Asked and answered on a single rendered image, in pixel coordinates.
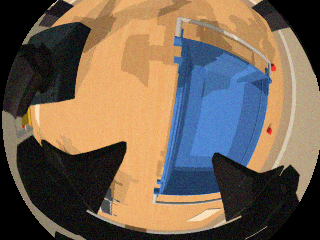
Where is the small red block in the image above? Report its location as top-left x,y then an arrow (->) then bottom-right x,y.
271,64 -> 276,72
267,127 -> 272,135

